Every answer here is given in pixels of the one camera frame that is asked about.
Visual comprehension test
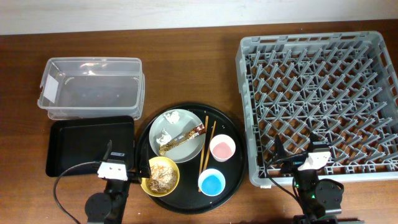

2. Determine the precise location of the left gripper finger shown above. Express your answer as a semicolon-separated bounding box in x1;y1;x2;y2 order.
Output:
139;144;151;178
103;140;113;162

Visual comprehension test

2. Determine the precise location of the yellow bowl with food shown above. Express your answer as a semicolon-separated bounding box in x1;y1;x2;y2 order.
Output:
141;156;180;197

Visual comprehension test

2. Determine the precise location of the white tissue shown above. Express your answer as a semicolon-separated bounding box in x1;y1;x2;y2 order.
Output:
156;129;172;146
163;111;180;124

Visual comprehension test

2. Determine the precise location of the grey plate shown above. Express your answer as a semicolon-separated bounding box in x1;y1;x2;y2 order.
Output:
149;109;205;163

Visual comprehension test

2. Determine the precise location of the blue cup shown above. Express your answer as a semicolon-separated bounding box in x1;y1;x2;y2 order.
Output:
198;169;226;197

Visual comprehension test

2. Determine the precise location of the brown gold snack wrapper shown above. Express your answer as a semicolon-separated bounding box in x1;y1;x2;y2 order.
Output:
159;124;206;156

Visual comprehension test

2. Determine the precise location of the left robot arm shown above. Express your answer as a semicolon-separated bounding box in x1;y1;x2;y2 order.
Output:
85;141;150;223

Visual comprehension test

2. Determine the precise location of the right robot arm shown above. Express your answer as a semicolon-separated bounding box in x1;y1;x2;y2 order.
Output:
267;133;363;224

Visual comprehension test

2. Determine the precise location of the grey dishwasher rack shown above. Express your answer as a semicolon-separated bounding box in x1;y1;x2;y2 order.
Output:
236;31;397;188

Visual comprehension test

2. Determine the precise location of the black rectangular tray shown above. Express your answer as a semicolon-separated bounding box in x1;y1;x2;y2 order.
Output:
45;116;135;177

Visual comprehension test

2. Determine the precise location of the round black tray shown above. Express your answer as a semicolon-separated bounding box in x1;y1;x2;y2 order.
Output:
137;103;248;214

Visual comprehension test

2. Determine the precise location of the pink cup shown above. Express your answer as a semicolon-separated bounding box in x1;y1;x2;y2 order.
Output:
210;134;236;162

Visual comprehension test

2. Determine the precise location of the right wooden chopstick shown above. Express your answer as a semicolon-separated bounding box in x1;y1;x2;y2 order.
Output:
203;121;216;171

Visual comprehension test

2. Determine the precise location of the wooden chopstick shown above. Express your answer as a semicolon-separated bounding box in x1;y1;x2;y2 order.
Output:
198;116;208;176
203;121;216;171

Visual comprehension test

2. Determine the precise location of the clear plastic bin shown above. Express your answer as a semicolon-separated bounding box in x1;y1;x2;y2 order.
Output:
37;57;146;120

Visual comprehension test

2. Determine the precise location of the left wooden chopstick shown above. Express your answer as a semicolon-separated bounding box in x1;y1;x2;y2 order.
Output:
198;116;208;176

